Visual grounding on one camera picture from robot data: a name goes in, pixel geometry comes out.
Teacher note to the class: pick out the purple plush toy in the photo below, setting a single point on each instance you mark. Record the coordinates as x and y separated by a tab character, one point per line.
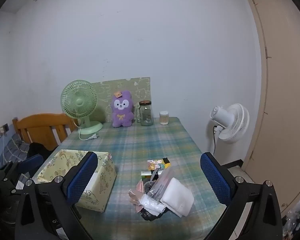
121	115

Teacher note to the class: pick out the green packet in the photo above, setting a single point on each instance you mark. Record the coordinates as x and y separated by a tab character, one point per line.
147	175

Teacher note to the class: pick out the grey plaid bedding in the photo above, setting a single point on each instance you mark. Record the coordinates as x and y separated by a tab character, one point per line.
12	150

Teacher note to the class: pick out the cartoon print storage box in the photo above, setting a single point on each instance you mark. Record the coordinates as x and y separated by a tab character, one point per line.
100	195

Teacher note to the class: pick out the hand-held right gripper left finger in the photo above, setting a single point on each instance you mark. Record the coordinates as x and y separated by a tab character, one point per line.
82	177

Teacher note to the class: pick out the wall power outlet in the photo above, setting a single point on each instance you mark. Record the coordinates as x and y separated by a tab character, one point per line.
3	129

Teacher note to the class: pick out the white standing fan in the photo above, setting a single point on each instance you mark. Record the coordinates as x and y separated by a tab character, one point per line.
233	125

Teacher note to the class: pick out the beige door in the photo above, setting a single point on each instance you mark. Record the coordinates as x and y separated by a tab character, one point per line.
285	105

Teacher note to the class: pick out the green desk fan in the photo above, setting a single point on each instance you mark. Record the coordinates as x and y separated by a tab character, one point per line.
78	102

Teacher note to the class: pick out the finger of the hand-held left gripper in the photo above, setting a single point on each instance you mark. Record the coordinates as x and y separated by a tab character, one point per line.
32	163

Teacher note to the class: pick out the white plastic packet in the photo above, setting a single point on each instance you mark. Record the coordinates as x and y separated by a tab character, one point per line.
151	205

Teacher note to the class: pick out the black shiny bag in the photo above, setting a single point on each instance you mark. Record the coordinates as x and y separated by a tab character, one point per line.
148	215

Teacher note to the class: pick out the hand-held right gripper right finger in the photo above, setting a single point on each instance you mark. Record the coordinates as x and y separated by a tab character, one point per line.
215	180

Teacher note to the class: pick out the pile of clear plastic bags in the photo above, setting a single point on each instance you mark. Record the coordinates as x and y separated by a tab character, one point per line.
295	220

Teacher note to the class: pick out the cotton swab container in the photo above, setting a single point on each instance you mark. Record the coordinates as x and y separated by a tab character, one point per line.
164	118

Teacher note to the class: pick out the green patterned board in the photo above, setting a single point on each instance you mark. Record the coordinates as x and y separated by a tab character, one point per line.
140	87

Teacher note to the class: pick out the black clothing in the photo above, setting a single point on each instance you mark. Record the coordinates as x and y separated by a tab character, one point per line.
37	150

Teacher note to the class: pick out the white cloth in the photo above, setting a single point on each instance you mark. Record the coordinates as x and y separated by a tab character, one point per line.
177	197

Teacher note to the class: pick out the glass jar mug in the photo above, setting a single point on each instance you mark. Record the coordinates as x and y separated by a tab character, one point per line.
146	115

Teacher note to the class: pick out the colourful cartoon tissue packet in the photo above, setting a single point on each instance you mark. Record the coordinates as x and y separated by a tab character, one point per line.
156	165

